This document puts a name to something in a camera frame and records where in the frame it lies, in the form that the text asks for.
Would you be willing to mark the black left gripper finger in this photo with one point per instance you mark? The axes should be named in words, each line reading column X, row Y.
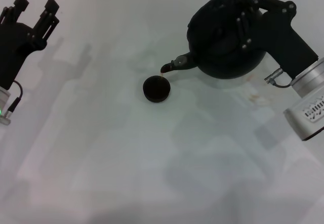
column 49, row 19
column 20, row 2

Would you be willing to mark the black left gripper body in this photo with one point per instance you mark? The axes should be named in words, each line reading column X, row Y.
column 14, row 44

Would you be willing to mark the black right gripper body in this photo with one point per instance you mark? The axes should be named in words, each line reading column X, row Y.
column 283, row 39

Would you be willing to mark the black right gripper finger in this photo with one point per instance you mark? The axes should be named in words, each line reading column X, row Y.
column 278, row 4
column 244, row 29

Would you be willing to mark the black round teapot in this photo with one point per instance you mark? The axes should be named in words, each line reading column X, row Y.
column 222, row 52

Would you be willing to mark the dark small teacup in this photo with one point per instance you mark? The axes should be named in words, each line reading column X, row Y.
column 156, row 88

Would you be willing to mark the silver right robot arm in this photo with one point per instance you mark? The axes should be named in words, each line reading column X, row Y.
column 308, row 85

